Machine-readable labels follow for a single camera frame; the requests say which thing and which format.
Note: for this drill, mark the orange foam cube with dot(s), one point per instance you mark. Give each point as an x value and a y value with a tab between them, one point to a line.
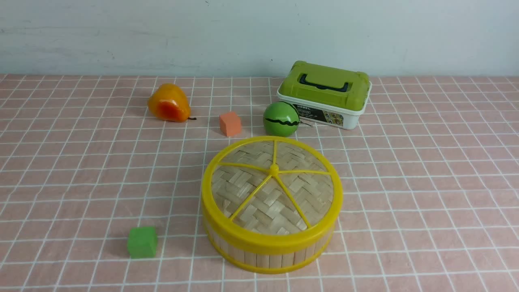
230	124

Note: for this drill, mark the orange toy pear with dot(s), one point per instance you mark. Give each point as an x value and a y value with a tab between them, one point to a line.
170	103

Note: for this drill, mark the green toy watermelon ball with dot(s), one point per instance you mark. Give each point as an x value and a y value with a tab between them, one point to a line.
281	119

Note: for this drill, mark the green foam cube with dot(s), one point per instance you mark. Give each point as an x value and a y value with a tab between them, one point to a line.
142	242

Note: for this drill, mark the pink checkered tablecloth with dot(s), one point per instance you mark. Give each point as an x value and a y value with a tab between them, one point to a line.
430	176

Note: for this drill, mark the yellow bamboo steamer basket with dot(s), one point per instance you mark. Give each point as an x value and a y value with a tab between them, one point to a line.
267	262

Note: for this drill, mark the yellow woven bamboo steamer lid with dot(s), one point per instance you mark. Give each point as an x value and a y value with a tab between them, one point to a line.
272	195

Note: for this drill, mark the green lidded white storage box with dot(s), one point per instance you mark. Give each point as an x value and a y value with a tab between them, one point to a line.
326	95

